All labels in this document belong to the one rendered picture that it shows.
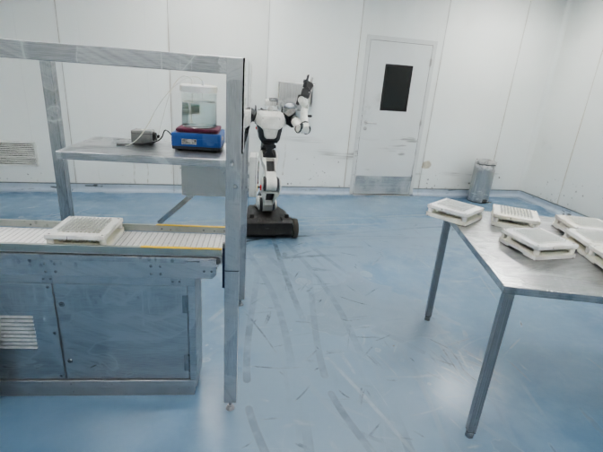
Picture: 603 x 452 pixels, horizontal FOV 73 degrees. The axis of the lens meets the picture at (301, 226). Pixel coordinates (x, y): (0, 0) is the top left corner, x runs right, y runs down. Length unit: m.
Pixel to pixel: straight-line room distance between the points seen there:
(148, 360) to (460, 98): 5.47
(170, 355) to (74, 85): 4.14
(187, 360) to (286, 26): 4.37
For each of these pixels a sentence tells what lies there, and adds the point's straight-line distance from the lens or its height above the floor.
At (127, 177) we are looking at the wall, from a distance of 5.78.
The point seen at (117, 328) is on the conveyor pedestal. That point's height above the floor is 0.40.
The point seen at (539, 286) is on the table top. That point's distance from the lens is 1.96.
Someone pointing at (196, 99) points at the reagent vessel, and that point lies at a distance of 1.77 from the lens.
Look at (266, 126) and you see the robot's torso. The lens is 4.10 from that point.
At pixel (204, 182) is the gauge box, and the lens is 1.94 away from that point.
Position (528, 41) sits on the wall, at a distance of 7.06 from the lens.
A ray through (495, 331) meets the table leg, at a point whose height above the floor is 0.60.
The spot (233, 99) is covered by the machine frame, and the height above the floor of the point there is 1.47.
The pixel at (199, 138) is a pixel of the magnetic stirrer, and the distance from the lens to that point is 1.76.
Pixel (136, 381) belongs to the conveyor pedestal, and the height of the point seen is 0.10.
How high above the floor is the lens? 1.57
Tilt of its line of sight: 20 degrees down
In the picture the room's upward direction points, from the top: 4 degrees clockwise
